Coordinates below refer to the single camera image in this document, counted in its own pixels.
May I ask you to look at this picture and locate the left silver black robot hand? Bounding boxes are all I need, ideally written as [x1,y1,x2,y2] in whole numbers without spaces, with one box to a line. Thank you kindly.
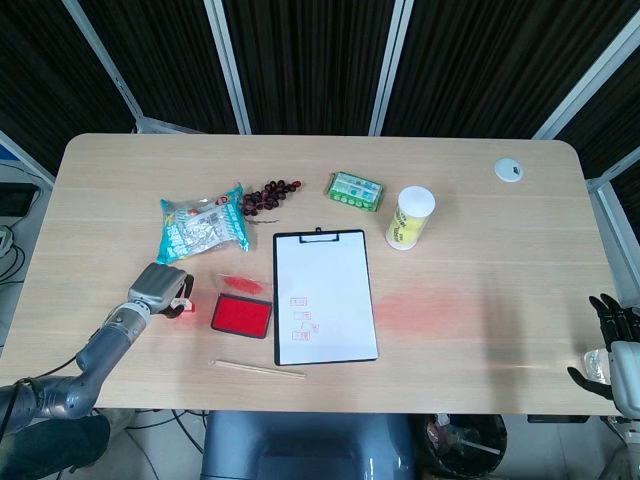
[127,262,196,321]

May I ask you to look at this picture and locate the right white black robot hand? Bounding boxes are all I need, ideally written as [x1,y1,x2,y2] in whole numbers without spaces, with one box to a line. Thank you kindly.
[567,293,640,416]

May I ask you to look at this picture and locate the crumpled clear plastic piece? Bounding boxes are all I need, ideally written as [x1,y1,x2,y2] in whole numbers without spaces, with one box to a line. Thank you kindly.
[583,349,611,384]

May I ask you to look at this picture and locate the teal snack bag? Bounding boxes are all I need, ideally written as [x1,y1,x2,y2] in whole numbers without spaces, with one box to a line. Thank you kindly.
[158,182,251,266]

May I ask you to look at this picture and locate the red ink pad clear lid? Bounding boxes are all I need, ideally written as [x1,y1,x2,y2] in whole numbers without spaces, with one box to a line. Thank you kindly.
[210,272,275,340]

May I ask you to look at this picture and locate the wrapped wooden chopsticks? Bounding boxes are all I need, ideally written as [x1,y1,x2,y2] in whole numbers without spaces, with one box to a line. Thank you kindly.
[208,357,307,380]

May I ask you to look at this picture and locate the black box device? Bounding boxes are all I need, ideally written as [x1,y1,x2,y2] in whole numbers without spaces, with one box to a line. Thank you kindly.
[0,182,40,217]

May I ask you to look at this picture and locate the black clipboard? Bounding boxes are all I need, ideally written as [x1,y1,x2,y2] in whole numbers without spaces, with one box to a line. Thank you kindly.
[272,227,380,367]

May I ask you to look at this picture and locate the black trash bin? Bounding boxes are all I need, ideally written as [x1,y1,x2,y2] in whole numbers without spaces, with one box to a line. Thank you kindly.
[423,413,509,476]

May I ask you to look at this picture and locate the dark blue fabric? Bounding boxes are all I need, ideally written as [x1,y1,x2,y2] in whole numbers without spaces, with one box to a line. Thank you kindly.
[0,413,112,480]

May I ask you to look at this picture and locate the green tissue pack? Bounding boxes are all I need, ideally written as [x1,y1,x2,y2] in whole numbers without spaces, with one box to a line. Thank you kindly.
[325,171,387,214]

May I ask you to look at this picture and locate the dark ribbed partition panel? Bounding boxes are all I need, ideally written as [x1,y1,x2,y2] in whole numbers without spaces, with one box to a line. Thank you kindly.
[0,0,137,176]
[384,0,640,140]
[222,0,399,136]
[79,0,240,135]
[554,84,640,181]

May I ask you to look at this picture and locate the clear tennis ball tube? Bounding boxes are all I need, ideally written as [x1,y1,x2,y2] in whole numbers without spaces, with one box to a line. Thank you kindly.
[384,185,436,251]

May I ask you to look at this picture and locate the white partition post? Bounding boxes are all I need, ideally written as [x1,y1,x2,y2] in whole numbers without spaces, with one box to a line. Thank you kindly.
[531,19,640,142]
[60,0,146,135]
[371,0,417,137]
[203,0,252,135]

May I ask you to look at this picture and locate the white round cable grommet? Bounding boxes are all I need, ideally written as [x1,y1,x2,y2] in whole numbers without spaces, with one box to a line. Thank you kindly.
[493,157,524,184]

